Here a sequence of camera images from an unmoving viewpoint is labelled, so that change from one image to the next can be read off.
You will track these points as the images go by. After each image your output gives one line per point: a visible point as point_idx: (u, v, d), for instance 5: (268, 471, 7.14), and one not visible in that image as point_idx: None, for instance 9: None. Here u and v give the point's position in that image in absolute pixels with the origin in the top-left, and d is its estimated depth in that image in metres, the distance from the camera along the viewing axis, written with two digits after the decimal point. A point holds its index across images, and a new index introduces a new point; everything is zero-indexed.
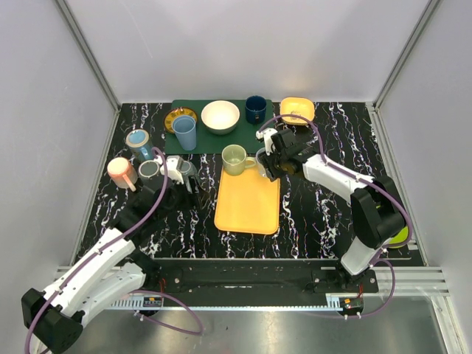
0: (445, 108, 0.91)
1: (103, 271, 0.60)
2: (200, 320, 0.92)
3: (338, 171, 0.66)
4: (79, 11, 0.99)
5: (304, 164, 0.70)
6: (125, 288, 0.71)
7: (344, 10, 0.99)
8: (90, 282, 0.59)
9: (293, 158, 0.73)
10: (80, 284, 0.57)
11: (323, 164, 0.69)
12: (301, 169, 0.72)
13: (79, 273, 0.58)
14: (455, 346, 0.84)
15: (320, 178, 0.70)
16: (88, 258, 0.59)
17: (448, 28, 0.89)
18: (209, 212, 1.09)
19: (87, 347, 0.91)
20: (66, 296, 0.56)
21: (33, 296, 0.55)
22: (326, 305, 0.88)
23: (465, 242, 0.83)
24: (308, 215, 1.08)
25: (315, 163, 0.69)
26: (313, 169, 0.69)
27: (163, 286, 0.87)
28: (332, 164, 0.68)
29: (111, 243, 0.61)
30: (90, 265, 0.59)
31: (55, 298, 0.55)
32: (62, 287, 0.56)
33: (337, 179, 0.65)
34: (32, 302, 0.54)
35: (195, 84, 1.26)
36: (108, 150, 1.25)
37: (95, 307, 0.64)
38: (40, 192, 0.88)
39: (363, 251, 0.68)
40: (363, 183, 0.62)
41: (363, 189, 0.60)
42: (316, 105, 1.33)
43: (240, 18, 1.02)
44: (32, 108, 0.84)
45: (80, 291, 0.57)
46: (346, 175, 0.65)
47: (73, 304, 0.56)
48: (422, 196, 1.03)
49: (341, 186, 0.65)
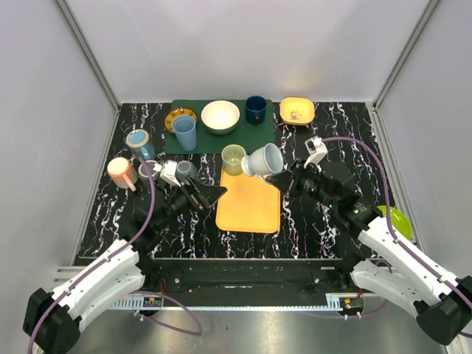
0: (445, 108, 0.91)
1: (110, 277, 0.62)
2: (200, 321, 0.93)
3: (410, 255, 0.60)
4: (79, 11, 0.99)
5: (365, 230, 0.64)
6: (122, 293, 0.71)
7: (344, 10, 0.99)
8: (96, 286, 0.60)
9: (347, 216, 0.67)
10: (87, 287, 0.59)
11: (392, 239, 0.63)
12: (355, 228, 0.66)
13: (86, 277, 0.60)
14: (455, 346, 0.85)
15: (379, 250, 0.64)
16: (96, 264, 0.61)
17: (448, 28, 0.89)
18: (209, 212, 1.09)
19: (86, 347, 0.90)
20: (74, 297, 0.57)
21: (42, 295, 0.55)
22: (326, 305, 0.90)
23: (466, 243, 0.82)
24: (308, 215, 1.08)
25: (380, 234, 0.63)
26: (378, 243, 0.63)
27: (163, 286, 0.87)
28: (403, 243, 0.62)
29: (119, 252, 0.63)
30: (99, 271, 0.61)
31: (63, 298, 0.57)
32: (70, 288, 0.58)
33: (411, 268, 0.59)
34: (39, 302, 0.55)
35: (196, 84, 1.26)
36: (108, 150, 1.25)
37: (92, 311, 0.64)
38: (40, 193, 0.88)
39: (389, 295, 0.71)
40: (449, 287, 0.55)
41: (448, 296, 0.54)
42: (316, 105, 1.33)
43: (240, 18, 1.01)
44: (32, 107, 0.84)
45: (86, 294, 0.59)
46: (425, 267, 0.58)
47: (78, 307, 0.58)
48: (422, 197, 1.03)
49: (412, 274, 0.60)
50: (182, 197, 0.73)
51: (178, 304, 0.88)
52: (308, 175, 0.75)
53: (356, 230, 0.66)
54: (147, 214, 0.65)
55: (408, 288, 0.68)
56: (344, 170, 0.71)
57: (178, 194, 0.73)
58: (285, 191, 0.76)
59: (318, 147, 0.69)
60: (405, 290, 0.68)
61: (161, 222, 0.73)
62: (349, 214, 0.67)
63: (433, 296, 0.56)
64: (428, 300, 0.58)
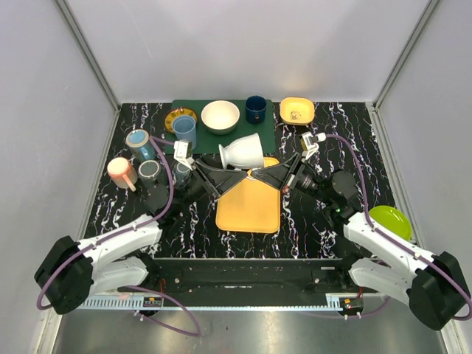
0: (445, 108, 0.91)
1: (131, 244, 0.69)
2: (198, 321, 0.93)
3: (388, 240, 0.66)
4: (79, 11, 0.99)
5: (346, 225, 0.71)
6: (127, 278, 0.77)
7: (344, 10, 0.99)
8: (118, 248, 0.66)
9: (332, 215, 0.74)
10: (111, 247, 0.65)
11: (369, 228, 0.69)
12: (341, 228, 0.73)
13: (111, 239, 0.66)
14: (455, 346, 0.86)
15: (363, 241, 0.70)
16: (125, 229, 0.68)
17: (448, 28, 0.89)
18: (209, 212, 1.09)
19: (86, 347, 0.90)
20: (98, 252, 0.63)
21: (68, 243, 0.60)
22: (326, 305, 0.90)
23: (465, 243, 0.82)
24: (308, 215, 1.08)
25: (360, 225, 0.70)
26: (358, 233, 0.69)
27: (164, 286, 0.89)
28: (380, 230, 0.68)
29: (147, 225, 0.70)
30: (125, 236, 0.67)
31: (88, 250, 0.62)
32: (96, 243, 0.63)
33: (389, 251, 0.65)
34: (63, 249, 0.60)
35: (196, 84, 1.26)
36: (108, 150, 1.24)
37: (102, 282, 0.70)
38: (40, 192, 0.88)
39: (385, 289, 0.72)
40: (423, 262, 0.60)
41: (424, 271, 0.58)
42: (316, 105, 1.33)
43: (240, 18, 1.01)
44: (32, 108, 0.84)
45: (108, 254, 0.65)
46: (400, 248, 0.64)
47: (99, 262, 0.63)
48: (422, 197, 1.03)
49: (394, 258, 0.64)
50: (197, 182, 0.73)
51: (177, 304, 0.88)
52: (307, 171, 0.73)
53: (341, 227, 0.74)
54: (165, 207, 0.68)
55: (400, 278, 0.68)
56: (348, 179, 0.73)
57: (193, 181, 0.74)
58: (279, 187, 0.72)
59: (318, 143, 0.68)
60: (398, 279, 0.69)
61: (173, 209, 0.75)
62: (333, 214, 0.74)
63: (411, 273, 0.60)
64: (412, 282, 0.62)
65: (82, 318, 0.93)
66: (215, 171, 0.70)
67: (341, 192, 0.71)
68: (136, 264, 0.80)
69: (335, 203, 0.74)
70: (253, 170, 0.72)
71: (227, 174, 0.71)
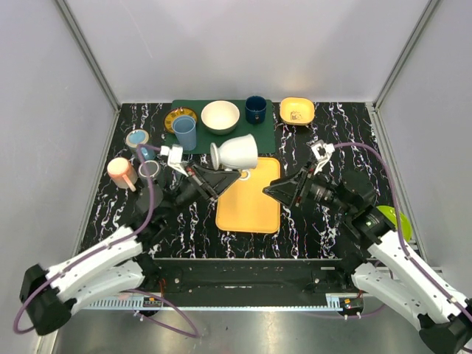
0: (444, 108, 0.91)
1: (108, 264, 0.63)
2: (193, 322, 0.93)
3: (421, 272, 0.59)
4: (79, 11, 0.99)
5: (377, 245, 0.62)
6: (120, 287, 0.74)
7: (345, 10, 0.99)
8: (91, 273, 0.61)
9: (358, 226, 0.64)
10: (82, 271, 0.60)
11: (403, 255, 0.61)
12: (367, 241, 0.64)
13: (83, 262, 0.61)
14: None
15: (389, 264, 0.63)
16: (96, 249, 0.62)
17: (447, 28, 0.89)
18: (209, 212, 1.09)
19: (85, 347, 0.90)
20: (67, 280, 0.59)
21: (37, 272, 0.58)
22: (326, 305, 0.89)
23: (465, 243, 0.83)
24: (308, 215, 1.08)
25: (392, 249, 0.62)
26: (389, 258, 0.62)
27: (163, 286, 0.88)
28: (415, 259, 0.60)
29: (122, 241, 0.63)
30: (97, 257, 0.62)
31: (56, 279, 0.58)
32: (66, 271, 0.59)
33: (421, 286, 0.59)
34: (33, 278, 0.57)
35: (195, 84, 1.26)
36: (108, 150, 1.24)
37: (88, 296, 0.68)
38: (40, 192, 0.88)
39: (386, 299, 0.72)
40: (458, 308, 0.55)
41: (456, 320, 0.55)
42: (316, 105, 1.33)
43: (240, 18, 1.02)
44: (32, 107, 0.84)
45: (80, 279, 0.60)
46: (435, 286, 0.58)
47: (71, 289, 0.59)
48: (421, 197, 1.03)
49: (423, 294, 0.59)
50: (190, 186, 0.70)
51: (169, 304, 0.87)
52: (318, 181, 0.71)
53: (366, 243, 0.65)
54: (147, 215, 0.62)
55: (411, 299, 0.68)
56: (362, 181, 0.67)
57: (185, 184, 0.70)
58: (287, 203, 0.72)
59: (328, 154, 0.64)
60: (408, 300, 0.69)
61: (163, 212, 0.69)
62: (361, 226, 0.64)
63: (441, 316, 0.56)
64: (435, 318, 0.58)
65: (82, 318, 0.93)
66: (210, 172, 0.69)
67: (355, 191, 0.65)
68: (132, 269, 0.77)
69: (354, 209, 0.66)
70: (265, 187, 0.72)
71: (221, 176, 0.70)
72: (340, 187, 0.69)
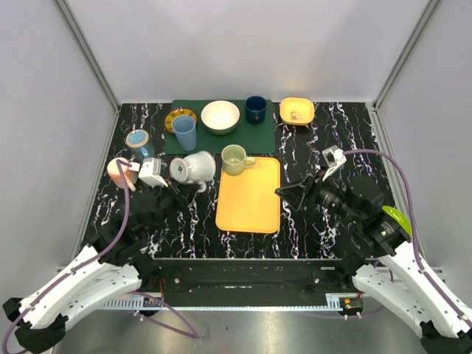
0: (444, 108, 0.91)
1: (77, 288, 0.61)
2: (192, 324, 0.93)
3: (433, 286, 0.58)
4: (79, 11, 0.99)
5: (392, 255, 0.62)
6: (116, 295, 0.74)
7: (345, 10, 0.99)
8: (61, 301, 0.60)
9: (372, 234, 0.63)
10: (49, 302, 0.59)
11: (417, 268, 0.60)
12: (380, 249, 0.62)
13: (50, 291, 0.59)
14: None
15: (400, 273, 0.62)
16: (60, 278, 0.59)
17: (447, 28, 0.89)
18: (208, 212, 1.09)
19: (85, 347, 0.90)
20: (37, 313, 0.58)
21: (9, 308, 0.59)
22: (326, 304, 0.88)
23: (465, 243, 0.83)
24: (308, 215, 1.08)
25: (406, 262, 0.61)
26: (402, 269, 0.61)
27: (163, 286, 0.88)
28: (428, 273, 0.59)
29: (84, 265, 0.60)
30: (63, 285, 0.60)
31: (28, 312, 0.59)
32: (34, 304, 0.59)
33: (431, 300, 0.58)
34: (7, 313, 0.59)
35: (195, 84, 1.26)
36: (108, 150, 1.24)
37: (80, 311, 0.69)
38: (40, 193, 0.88)
39: (386, 303, 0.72)
40: (468, 326, 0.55)
41: (465, 338, 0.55)
42: (316, 105, 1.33)
43: (240, 18, 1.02)
44: (32, 107, 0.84)
45: (50, 309, 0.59)
46: (445, 301, 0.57)
47: (47, 318, 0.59)
48: (422, 197, 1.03)
49: (433, 307, 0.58)
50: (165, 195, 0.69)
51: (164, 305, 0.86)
52: (327, 186, 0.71)
53: (380, 251, 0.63)
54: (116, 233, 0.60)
55: (414, 305, 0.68)
56: (370, 186, 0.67)
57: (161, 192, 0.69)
58: (296, 206, 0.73)
59: (337, 158, 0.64)
60: (411, 307, 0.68)
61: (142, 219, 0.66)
62: (375, 234, 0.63)
63: (450, 331, 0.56)
64: (441, 330, 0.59)
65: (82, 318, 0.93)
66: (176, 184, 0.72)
67: (362, 195, 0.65)
68: (127, 275, 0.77)
69: (363, 215, 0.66)
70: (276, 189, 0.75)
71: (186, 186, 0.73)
72: (348, 195, 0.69)
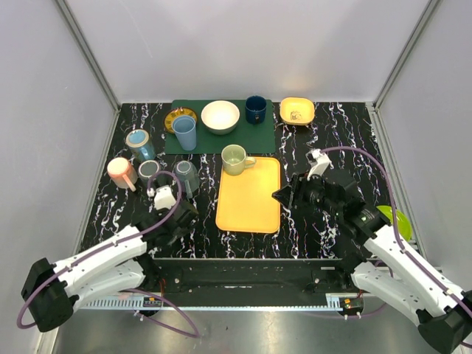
0: (445, 108, 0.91)
1: (113, 261, 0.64)
2: (195, 324, 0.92)
3: (417, 265, 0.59)
4: (80, 12, 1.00)
5: (374, 239, 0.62)
6: (120, 286, 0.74)
7: (345, 11, 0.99)
8: (96, 269, 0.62)
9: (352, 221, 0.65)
10: (88, 267, 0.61)
11: (399, 248, 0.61)
12: (363, 234, 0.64)
13: (90, 258, 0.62)
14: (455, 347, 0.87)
15: (385, 258, 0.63)
16: (104, 246, 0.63)
17: (447, 27, 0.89)
18: (208, 212, 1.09)
19: (86, 347, 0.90)
20: (74, 274, 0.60)
21: (44, 265, 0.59)
22: (326, 305, 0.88)
23: (465, 242, 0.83)
24: (308, 215, 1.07)
25: (387, 243, 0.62)
26: (385, 251, 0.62)
27: (163, 286, 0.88)
28: (409, 253, 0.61)
29: (127, 240, 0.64)
30: (105, 252, 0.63)
31: (63, 273, 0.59)
32: (72, 265, 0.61)
33: (417, 279, 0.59)
34: (40, 271, 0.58)
35: (195, 84, 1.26)
36: (108, 150, 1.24)
37: (90, 294, 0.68)
38: (40, 192, 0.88)
39: (386, 298, 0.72)
40: (454, 301, 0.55)
41: (454, 313, 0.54)
42: (316, 105, 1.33)
43: (240, 18, 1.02)
44: (32, 107, 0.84)
45: (85, 274, 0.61)
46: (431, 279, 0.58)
47: (74, 285, 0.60)
48: (422, 196, 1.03)
49: (420, 287, 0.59)
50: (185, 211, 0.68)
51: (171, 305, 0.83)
52: (312, 186, 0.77)
53: (361, 237, 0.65)
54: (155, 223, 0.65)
55: (410, 295, 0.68)
56: (345, 175, 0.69)
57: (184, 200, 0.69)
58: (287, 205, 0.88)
59: (318, 159, 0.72)
60: (406, 296, 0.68)
61: (186, 220, 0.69)
62: (355, 221, 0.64)
63: (438, 309, 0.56)
64: (431, 311, 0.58)
65: (81, 318, 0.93)
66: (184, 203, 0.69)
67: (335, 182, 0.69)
68: (132, 268, 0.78)
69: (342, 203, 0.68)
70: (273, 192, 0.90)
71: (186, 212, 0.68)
72: (327, 187, 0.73)
